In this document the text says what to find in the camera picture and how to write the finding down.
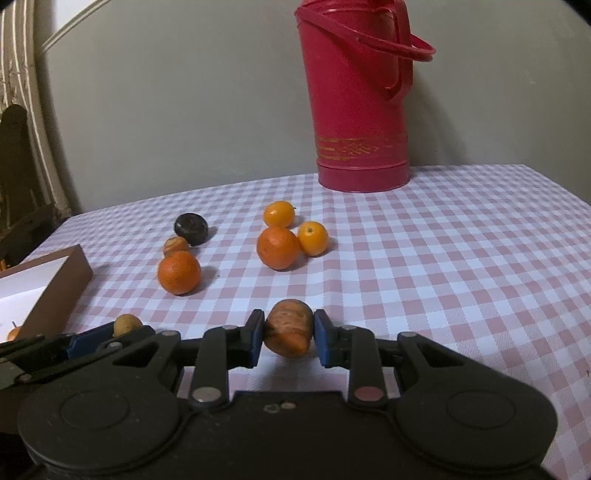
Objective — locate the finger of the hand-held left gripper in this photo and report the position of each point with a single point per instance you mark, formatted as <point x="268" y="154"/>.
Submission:
<point x="90" y="342"/>

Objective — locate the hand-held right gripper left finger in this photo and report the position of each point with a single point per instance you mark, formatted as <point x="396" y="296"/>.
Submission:
<point x="256" y="340"/>

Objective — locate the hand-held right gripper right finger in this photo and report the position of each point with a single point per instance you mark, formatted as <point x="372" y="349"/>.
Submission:
<point x="323" y="341"/>

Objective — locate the orange carrot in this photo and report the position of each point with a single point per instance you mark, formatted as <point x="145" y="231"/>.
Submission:
<point x="288" y="325"/>

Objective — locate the small yellow fruit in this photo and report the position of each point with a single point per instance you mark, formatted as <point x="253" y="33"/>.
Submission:
<point x="127" y="324"/>

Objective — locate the brown cardboard box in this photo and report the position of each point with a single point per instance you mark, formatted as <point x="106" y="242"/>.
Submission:
<point x="55" y="290"/>

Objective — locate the large mandarin orange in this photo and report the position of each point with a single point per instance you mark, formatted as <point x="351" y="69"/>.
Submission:
<point x="278" y="248"/>
<point x="179" y="275"/>

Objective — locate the small smooth orange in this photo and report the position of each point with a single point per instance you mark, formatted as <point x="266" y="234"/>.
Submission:
<point x="279" y="214"/>
<point x="313" y="238"/>

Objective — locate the small brown-streaked orange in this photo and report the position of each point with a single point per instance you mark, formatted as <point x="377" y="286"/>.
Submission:
<point x="176" y="245"/>

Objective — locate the small orange with stem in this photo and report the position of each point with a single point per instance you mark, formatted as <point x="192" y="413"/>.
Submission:
<point x="14" y="333"/>

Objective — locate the pink checked tablecloth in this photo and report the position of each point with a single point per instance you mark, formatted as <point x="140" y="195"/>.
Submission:
<point x="415" y="277"/>

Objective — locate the dark purple round fruit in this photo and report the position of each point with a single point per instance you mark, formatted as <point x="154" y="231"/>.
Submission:
<point x="190" y="228"/>

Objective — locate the wooden wicker bench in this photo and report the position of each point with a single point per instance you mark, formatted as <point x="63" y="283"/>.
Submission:
<point x="18" y="184"/>

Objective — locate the red thermos jug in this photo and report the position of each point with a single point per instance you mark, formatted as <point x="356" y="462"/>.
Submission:
<point x="360" y="115"/>

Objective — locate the beige striped curtain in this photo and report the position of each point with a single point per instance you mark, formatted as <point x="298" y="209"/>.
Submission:
<point x="27" y="115"/>

